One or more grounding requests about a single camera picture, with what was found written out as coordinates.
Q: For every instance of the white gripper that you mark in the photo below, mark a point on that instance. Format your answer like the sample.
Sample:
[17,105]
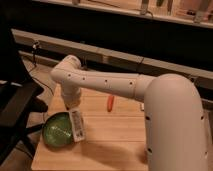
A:
[71,100]

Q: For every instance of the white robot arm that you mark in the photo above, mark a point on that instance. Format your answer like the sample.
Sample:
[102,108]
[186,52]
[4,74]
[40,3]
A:
[175,120]

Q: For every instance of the green ceramic bowl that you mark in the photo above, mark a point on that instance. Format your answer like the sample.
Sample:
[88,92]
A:
[57,130]

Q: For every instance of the orange carrot toy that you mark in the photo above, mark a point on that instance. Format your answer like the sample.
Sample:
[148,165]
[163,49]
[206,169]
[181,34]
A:
[110,103]

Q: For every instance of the black office chair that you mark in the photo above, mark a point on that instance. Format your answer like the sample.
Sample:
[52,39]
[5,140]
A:
[18,97]

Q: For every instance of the white folded cloth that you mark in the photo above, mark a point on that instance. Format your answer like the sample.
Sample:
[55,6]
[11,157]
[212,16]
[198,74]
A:
[142,106]

